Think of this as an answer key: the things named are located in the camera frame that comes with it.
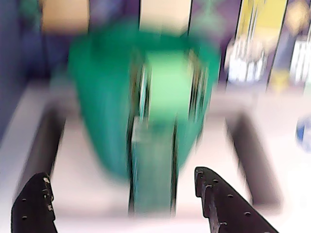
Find blue toy kitchen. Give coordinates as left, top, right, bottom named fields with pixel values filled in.
left=0, top=0, right=311, bottom=233

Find green pitcher with handle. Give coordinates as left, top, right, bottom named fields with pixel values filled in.
left=68, top=21, right=222, bottom=216

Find white slotted hanging utensil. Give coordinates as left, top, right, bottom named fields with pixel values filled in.
left=225, top=0, right=268, bottom=83

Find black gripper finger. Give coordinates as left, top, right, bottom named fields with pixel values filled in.
left=194, top=166, right=280, bottom=233
left=11, top=172, right=58, bottom=233

